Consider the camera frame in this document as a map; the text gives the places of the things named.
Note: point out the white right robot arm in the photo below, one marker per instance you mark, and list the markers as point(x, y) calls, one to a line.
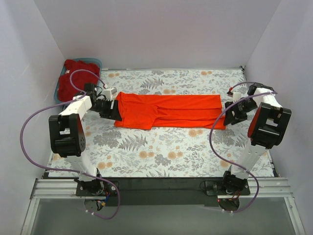
point(266, 130)

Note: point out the red t shirt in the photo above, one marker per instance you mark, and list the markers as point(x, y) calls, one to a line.
point(73, 78)

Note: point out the aluminium front frame rail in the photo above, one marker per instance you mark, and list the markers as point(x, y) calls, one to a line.
point(270, 187)

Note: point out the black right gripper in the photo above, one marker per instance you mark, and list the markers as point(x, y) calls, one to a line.
point(236, 113)

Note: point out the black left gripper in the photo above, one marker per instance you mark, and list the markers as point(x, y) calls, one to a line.
point(110, 108)

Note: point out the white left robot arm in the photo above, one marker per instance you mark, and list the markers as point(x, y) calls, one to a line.
point(67, 138)

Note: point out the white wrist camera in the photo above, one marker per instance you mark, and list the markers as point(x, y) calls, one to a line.
point(110, 93)
point(236, 96)

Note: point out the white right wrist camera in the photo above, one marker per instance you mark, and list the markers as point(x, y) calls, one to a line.
point(236, 96)

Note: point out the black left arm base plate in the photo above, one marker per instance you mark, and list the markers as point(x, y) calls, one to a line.
point(96, 188)

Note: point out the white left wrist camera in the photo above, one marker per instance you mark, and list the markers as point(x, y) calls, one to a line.
point(110, 93)

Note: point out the orange t shirt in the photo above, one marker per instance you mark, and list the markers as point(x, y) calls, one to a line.
point(145, 111)

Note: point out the blue plastic basket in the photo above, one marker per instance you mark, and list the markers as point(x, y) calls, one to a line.
point(73, 80)

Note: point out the floral table mat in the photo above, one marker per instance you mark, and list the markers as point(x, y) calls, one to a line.
point(166, 152)

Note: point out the black front table strip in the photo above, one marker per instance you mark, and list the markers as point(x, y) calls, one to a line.
point(163, 191)

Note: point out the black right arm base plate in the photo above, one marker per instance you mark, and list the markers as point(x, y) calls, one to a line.
point(220, 186)

